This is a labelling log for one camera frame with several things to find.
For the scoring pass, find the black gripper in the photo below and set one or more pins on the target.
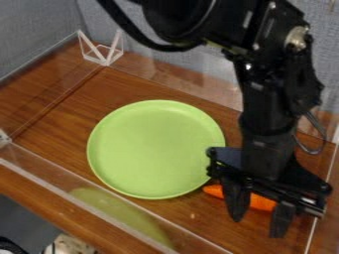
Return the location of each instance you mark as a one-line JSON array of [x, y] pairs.
[[263, 167]]

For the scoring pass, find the orange toy carrot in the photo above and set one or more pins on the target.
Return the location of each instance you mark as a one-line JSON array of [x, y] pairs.
[[259, 202]]

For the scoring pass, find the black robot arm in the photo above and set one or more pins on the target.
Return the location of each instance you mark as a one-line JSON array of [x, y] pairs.
[[261, 35]]

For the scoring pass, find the green round plate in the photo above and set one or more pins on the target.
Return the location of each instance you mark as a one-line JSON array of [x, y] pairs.
[[145, 149]]

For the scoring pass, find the clear acrylic corner bracket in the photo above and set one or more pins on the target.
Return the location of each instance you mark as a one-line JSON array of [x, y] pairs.
[[100, 54]]

